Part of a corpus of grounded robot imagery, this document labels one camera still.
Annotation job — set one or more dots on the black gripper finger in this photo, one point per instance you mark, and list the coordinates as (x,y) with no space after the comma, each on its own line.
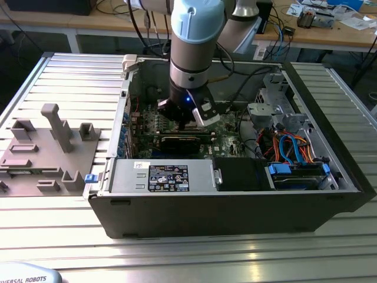
(168,110)
(184,123)

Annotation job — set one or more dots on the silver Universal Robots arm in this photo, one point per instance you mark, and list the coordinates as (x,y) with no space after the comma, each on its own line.
(191,53)

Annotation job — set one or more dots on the black RAM slot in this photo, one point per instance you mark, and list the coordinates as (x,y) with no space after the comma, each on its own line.
(203,133)
(188,135)

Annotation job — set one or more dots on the CPU socket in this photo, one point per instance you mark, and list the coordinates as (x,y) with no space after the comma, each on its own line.
(201,129)

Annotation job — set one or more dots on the black graphics card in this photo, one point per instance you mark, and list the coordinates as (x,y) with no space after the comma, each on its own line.
(179,146)

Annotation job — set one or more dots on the green motherboard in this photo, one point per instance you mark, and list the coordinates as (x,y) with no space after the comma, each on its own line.
(226,141)

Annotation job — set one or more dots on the black plastic shroud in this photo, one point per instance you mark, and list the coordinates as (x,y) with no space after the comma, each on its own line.
(238,174)

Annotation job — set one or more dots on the grey power supply unit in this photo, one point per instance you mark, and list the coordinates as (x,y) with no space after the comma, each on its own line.
(129,177)

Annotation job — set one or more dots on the metal drive cage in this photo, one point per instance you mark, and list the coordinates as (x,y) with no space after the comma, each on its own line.
(274,84)

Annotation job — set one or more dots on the black PC case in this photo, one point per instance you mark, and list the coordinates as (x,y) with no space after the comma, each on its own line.
(206,218)

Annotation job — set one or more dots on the blue plastic case latch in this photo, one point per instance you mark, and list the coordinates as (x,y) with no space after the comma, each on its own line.
(90,179)

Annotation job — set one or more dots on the hard disk in blue carrier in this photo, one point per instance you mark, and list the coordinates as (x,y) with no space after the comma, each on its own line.
(279,170)
(325,170)

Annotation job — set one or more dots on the wooden desk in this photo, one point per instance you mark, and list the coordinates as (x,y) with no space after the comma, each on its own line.
(324,38)
(88,22)

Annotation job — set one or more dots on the black upright stand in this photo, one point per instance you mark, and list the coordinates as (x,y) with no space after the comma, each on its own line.
(266,11)

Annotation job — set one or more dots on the small black adapter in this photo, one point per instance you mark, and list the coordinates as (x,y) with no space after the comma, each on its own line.
(289,31)

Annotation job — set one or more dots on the grey plastic parts rack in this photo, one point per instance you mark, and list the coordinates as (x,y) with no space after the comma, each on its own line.
(44,165)

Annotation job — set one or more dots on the small electronic device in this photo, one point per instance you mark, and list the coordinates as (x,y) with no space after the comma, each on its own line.
(306,20)

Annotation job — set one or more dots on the black computer box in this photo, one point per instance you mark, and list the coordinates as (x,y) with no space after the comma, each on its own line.
(44,7)

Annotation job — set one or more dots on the blue cardboard box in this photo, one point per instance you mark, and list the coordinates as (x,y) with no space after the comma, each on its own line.
(347,4)

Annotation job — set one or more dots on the white paper sheets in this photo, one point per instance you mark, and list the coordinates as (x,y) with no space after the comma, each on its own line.
(359,22)

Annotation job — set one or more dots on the pale blue teach pendant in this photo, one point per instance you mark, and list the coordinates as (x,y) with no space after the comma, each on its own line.
(26,275)

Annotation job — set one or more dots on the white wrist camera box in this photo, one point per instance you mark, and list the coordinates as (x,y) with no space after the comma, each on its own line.
(210,118)

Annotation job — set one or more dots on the silver metal bracket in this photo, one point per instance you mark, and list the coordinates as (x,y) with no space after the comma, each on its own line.
(262,112)

